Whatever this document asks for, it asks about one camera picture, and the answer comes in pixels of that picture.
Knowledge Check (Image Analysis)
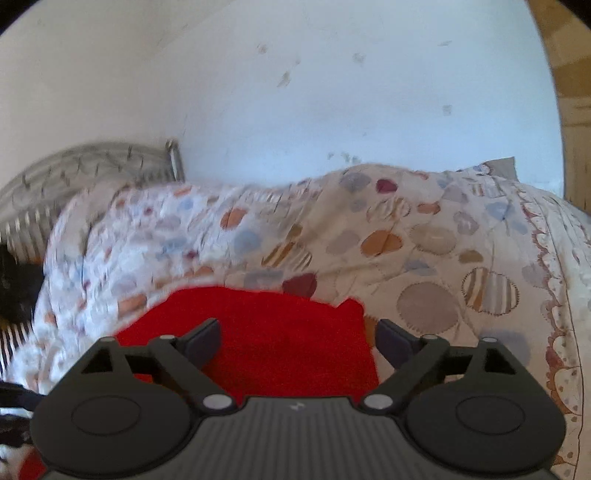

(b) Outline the black clothes pile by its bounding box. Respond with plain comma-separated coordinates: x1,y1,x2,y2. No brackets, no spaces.
1,243,44,324

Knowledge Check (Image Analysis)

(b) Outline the patterned quilt with circles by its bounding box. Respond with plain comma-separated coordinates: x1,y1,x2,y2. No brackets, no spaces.
1,165,590,479

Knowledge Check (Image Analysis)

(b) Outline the grey pillow corner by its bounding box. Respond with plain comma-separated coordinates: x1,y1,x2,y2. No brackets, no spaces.
482,157,518,181

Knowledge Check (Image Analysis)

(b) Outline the red knit sweater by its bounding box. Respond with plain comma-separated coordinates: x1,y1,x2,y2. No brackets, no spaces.
17,286,379,479

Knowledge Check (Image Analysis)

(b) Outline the metal bed headboard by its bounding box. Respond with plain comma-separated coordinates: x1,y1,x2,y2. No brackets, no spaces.
1,139,185,263

